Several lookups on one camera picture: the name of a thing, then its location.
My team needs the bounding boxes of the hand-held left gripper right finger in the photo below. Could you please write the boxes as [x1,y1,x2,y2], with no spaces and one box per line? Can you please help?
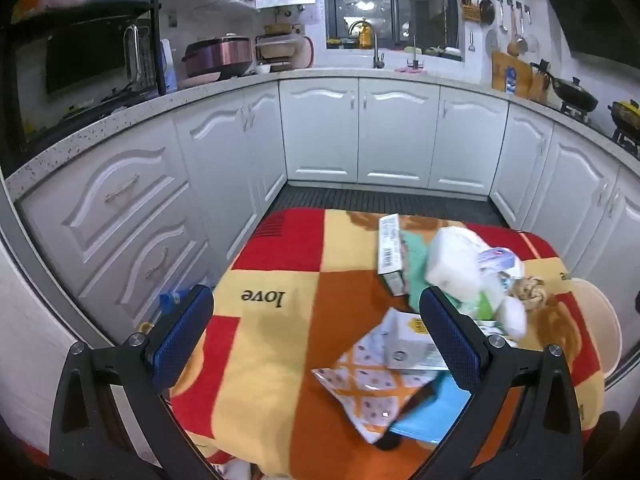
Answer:
[419,285,586,480]

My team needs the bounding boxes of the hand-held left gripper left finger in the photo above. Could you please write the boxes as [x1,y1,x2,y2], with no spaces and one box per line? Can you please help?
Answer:
[48,284,216,480]

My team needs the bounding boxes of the green white milk carton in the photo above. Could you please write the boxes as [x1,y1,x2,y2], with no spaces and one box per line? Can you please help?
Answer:
[382,312,451,372]

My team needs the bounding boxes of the small white paper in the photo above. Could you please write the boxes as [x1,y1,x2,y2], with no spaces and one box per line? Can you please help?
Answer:
[500,297,529,339]

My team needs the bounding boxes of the white tissue pack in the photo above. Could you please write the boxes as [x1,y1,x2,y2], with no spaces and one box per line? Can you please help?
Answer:
[425,226,506,311]

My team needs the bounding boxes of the green white wrapper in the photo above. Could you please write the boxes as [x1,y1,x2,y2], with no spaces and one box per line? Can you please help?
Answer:
[400,231,503,322]

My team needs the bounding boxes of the white blue medicine box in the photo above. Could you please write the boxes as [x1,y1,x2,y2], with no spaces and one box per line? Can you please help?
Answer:
[477,246,526,278]

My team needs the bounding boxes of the brown wrapper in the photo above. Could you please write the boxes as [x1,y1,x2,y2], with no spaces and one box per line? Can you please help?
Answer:
[510,276,548,306]

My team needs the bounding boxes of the orange patterned snack bag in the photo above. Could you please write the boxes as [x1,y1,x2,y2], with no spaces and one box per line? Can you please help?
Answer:
[311,307,436,444]

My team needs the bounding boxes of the green white carton box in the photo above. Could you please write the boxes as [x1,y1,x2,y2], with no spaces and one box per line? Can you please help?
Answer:
[376,213,418,297]

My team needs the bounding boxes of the cream plastic bin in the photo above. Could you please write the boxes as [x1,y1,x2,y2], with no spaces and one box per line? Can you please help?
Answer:
[567,277,623,378]

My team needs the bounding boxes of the blue plastic object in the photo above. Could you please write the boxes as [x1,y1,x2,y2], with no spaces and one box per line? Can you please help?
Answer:
[159,290,187,312]

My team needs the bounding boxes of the printed rose blanket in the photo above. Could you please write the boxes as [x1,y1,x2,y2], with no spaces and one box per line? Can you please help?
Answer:
[167,207,606,480]

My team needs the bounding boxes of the dark ribbed floor mat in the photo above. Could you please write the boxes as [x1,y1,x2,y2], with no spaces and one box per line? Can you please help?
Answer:
[267,182,511,231]

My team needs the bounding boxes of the white kitchen cabinets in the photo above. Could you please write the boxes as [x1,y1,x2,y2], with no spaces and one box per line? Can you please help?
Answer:
[5,77,640,341]

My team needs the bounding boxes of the blue water jug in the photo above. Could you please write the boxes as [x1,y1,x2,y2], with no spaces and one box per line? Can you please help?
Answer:
[160,39,179,93]

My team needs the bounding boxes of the black gas stove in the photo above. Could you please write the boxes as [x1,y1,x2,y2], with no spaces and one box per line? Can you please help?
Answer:
[560,102,640,157]

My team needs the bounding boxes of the wooden knife block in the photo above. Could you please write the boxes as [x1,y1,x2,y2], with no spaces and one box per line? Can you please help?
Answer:
[530,60,553,103]

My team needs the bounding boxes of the wooden cutting board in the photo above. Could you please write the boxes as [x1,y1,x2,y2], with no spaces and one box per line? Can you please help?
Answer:
[491,51,533,98]

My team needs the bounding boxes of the pink electric cooking pot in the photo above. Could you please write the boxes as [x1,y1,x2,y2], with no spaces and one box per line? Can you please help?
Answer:
[181,34,253,80]

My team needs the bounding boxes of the black wok with lid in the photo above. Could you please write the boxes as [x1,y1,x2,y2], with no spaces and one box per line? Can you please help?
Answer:
[550,76,600,113]

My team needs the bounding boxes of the black microwave oven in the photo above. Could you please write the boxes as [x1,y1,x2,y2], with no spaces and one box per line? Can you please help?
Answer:
[0,0,167,153]

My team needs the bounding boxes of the yellow lidded pot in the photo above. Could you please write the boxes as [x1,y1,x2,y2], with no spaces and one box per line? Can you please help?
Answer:
[607,100,640,128]

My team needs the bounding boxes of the rack with stacked bowls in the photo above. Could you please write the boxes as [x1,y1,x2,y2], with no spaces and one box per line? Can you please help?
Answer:
[255,22,297,73]

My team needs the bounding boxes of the metal kitchen faucet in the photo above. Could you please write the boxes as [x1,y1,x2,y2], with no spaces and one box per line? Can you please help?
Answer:
[349,20,386,70]

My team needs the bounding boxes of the hanging wooden spatula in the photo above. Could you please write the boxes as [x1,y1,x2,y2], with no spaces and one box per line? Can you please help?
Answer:
[507,0,528,56]

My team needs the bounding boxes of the white tray red rim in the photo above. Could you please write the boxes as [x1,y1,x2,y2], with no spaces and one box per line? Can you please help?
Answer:
[295,35,316,70]

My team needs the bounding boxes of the hanging metal strainer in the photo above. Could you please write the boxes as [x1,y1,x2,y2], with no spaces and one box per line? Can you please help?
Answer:
[522,5,541,53]

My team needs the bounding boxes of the dark kitchen window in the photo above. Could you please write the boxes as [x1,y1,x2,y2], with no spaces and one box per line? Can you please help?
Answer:
[324,0,463,62]

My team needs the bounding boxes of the black range hood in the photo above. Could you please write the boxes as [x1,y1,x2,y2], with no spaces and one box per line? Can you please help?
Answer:
[530,0,640,61]

